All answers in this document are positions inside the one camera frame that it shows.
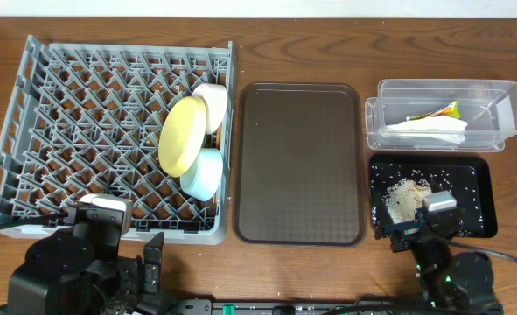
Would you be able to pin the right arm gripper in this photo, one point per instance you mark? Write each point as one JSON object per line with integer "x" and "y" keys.
{"x": 406, "y": 234}

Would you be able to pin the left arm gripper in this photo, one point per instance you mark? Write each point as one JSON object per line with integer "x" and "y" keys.
{"x": 137, "y": 271}

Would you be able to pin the light blue bowl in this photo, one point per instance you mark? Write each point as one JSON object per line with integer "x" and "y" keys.
{"x": 202, "y": 179}

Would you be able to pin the yellow round plate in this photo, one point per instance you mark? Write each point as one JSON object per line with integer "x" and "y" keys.
{"x": 182, "y": 135}

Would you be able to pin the white paper napkin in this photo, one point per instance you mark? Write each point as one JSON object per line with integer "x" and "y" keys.
{"x": 443, "y": 128}

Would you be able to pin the yellow green wrapper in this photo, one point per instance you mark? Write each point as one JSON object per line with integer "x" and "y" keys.
{"x": 450, "y": 110}

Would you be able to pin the pink rice bowl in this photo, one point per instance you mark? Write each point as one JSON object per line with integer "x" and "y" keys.
{"x": 215, "y": 97}

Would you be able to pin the wooden chopstick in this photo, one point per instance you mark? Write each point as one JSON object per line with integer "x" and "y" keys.
{"x": 218, "y": 137}

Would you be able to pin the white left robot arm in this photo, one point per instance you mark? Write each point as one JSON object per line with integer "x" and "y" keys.
{"x": 63, "y": 274}

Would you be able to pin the black waste tray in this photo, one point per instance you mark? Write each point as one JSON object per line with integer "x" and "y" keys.
{"x": 477, "y": 163}

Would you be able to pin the clear plastic waste bin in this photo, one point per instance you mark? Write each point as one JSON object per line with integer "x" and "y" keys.
{"x": 488, "y": 106}

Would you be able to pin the grey plastic dish rack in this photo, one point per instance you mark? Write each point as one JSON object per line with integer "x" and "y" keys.
{"x": 87, "y": 119}

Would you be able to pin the dark brown serving tray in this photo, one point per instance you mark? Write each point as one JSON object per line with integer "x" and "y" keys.
{"x": 300, "y": 175}

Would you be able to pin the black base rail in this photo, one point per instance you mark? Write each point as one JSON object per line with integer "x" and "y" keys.
{"x": 364, "y": 305}

